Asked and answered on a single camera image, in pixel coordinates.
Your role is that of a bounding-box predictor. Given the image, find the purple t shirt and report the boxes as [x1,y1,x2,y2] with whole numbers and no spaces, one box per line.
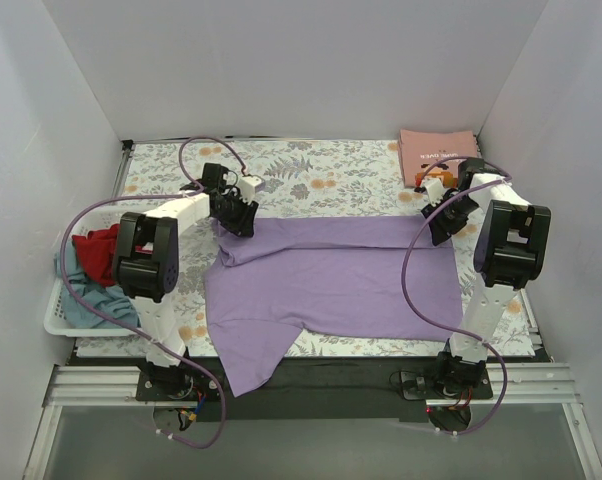
[205,216,463,396]

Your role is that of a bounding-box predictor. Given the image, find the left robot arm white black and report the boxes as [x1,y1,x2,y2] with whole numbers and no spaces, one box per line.
[112,163,265,398]

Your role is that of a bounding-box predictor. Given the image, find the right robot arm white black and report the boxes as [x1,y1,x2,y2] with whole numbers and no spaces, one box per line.
[417,157,551,396]

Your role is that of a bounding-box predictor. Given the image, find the folded pink printed t shirt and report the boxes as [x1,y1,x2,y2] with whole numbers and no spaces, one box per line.
[398,129,480,188]

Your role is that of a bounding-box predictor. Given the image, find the red t shirt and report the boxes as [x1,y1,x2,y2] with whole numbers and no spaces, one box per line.
[71,223,152,289]

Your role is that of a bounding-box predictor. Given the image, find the blue t shirt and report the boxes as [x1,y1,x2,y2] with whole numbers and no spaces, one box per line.
[61,241,140,329]

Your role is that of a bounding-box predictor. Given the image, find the white plastic laundry basket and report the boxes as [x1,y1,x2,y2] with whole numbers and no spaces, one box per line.
[44,206,130,337]

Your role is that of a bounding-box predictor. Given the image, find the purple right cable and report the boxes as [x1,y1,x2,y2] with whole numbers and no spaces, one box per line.
[399,158,512,437]

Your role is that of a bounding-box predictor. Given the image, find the purple cable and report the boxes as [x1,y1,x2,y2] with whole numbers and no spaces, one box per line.
[59,137,250,450]
[399,158,512,437]

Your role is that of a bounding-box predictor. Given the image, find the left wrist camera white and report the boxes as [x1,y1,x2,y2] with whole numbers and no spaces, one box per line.
[236,175,265,204]

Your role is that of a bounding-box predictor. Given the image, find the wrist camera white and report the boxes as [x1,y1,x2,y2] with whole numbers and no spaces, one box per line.
[236,175,265,204]
[414,176,446,205]

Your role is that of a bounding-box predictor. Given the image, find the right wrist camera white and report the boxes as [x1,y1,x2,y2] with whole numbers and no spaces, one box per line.
[414,176,446,205]

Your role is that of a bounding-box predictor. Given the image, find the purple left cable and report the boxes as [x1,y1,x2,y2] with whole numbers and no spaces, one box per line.
[59,137,250,450]

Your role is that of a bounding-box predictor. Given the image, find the aluminium frame rail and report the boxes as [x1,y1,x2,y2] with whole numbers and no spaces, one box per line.
[23,362,602,479]

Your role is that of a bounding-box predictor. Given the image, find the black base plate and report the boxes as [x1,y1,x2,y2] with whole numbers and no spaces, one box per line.
[135,355,495,424]

